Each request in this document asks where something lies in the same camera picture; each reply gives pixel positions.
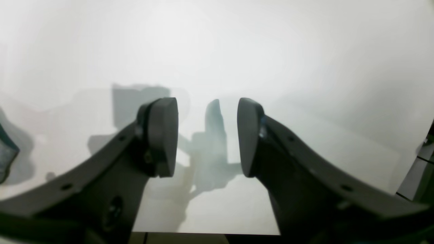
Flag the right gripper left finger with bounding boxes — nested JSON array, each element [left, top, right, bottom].
[[1, 97, 178, 244]]

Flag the grey T-shirt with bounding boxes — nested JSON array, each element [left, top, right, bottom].
[[0, 125, 20, 184]]

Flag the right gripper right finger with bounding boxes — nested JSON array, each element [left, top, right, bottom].
[[237, 98, 433, 244]]

